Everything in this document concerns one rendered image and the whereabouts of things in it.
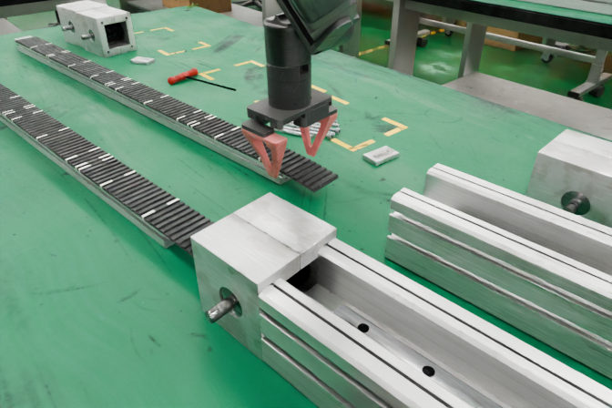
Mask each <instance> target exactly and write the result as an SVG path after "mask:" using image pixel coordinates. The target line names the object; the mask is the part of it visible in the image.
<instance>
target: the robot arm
mask: <svg viewBox="0 0 612 408"><path fill-rule="evenodd" d="M277 2H278V4H279V6H280V8H281V9H282V11H283V12H284V13H281V14H278V15H275V16H272V17H269V18H265V20H264V21H263V27H264V42H265V56H266V69H267V83H268V97H266V98H264V99H262V100H260V101H258V102H255V103H253V104H251V105H248V106H247V115H248V117H250V119H248V120H246V121H244V122H242V123H241V129H242V133H243V135H244V136H245V137H246V139H247V140H248V141H249V142H250V144H251V145H252V146H253V148H254V149H255V151H256V152H257V153H258V155H259V156H260V159H261V161H262V163H263V165H264V167H265V169H266V170H267V172H268V174H269V176H271V177H273V178H275V179H276V178H277V177H278V176H279V172H280V169H281V163H282V160H283V156H284V152H285V148H286V146H287V142H288V139H287V138H285V137H283V136H281V135H278V134H276V133H275V132H274V128H276V129H278V130H283V126H285V125H287V124H289V123H291V122H292V121H293V124H294V125H296V126H298V127H300V130H301V136H302V140H303V144H304V147H305V149H306V153H307V154H308V155H310V156H312V157H315V155H316V153H317V151H318V149H319V147H320V145H321V143H322V141H323V140H324V138H325V136H326V135H327V133H328V131H329V130H330V128H331V126H332V124H333V122H334V121H335V119H336V117H337V115H338V108H337V107H336V106H333V105H332V95H329V94H326V93H323V92H321V91H318V90H315V89H312V88H311V55H318V54H319V53H322V52H325V51H327V50H330V49H332V48H335V47H337V46H341V45H344V44H346V43H347V42H349V41H350V40H351V38H352V35H353V32H354V25H355V23H356V22H357V21H358V20H359V19H360V17H359V16H358V15H357V14H358V9H357V4H356V1H355V0H277ZM318 121H319V122H320V123H321V126H320V128H319V130H318V133H317V135H316V138H315V139H314V142H313V144H311V136H310V126H311V125H312V124H314V123H316V122H318ZM269 122H270V127H269V126H267V125H265V124H267V123H269ZM262 141H263V142H265V144H266V146H267V148H269V149H270V150H271V156H272V165H271V163H270V160H269V157H268V155H267V152H266V149H265V147H264V145H263V143H262Z"/></svg>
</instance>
